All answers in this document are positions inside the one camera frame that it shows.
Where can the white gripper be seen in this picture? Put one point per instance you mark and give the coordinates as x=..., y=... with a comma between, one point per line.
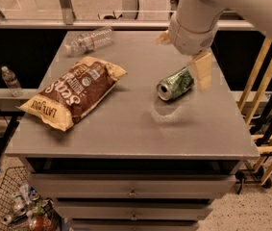
x=190, y=39

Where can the green soda can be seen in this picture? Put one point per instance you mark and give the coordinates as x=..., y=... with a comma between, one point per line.
x=175, y=85

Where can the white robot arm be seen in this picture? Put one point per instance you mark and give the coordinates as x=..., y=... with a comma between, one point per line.
x=193, y=29

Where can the clear plastic bottle on table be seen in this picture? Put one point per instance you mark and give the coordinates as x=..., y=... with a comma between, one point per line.
x=89, y=41

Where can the brown chip bag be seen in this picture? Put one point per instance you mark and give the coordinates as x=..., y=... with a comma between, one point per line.
x=74, y=95

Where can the grey drawer cabinet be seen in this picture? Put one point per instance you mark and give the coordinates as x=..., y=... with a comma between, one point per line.
x=137, y=163

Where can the clear water bottle on shelf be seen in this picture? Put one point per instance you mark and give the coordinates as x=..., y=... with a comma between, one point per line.
x=11, y=81

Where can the white bottle in basket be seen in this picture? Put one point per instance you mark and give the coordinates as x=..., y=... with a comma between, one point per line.
x=18, y=203

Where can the red bottle in basket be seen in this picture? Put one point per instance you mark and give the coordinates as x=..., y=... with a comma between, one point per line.
x=41, y=224

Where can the wire basket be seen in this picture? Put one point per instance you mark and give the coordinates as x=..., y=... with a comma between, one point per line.
x=15, y=180

